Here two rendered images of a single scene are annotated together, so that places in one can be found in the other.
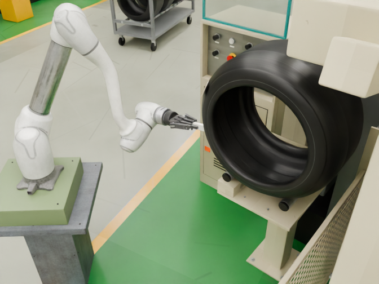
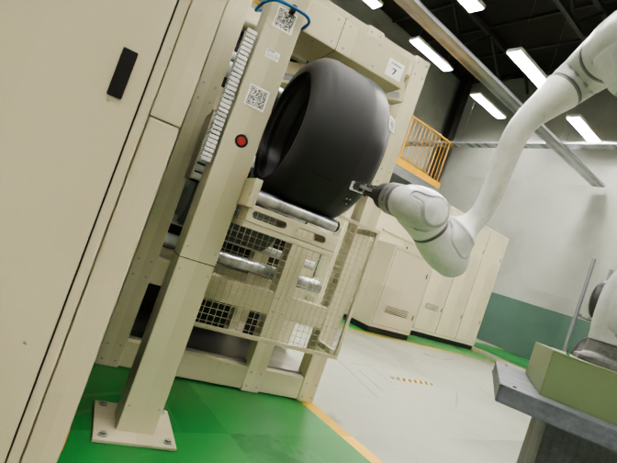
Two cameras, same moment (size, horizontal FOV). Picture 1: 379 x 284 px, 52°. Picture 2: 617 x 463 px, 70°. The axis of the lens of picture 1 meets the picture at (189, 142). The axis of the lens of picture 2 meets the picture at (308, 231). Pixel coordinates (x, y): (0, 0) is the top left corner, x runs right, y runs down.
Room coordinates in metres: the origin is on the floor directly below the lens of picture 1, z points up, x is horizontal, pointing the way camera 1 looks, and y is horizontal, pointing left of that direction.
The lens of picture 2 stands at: (2.81, 0.45, 0.79)
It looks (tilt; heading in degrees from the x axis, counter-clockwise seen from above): 2 degrees up; 205
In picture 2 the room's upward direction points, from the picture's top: 20 degrees clockwise
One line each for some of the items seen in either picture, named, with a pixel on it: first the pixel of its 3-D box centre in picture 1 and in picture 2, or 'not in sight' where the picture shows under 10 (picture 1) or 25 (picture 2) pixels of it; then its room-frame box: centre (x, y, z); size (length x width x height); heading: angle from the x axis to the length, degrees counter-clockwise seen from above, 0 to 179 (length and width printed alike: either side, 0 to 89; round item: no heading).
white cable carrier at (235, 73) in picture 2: not in sight; (229, 96); (1.61, -0.56, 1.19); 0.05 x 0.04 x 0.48; 50
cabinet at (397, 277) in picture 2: not in sight; (388, 289); (-3.68, -1.01, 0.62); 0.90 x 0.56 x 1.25; 151
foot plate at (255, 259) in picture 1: (276, 257); (134, 423); (1.53, -0.53, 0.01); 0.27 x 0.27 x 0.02; 50
